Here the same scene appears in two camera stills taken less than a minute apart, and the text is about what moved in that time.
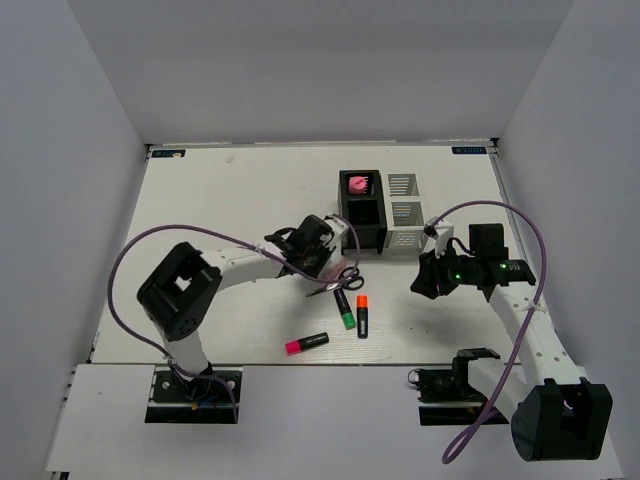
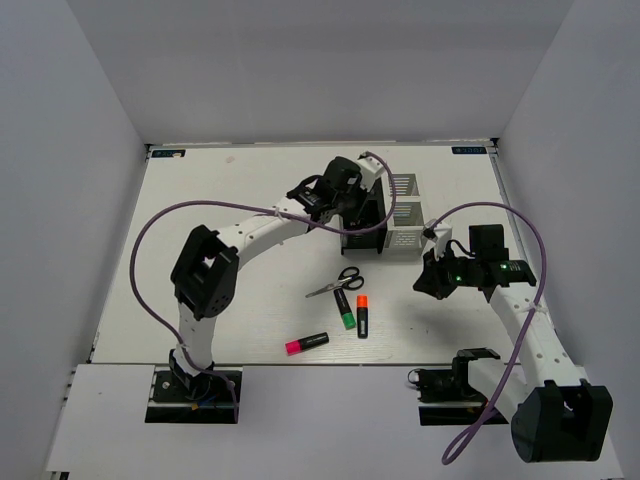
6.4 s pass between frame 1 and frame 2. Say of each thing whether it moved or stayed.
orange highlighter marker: stayed
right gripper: stayed
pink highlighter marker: stayed
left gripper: moved
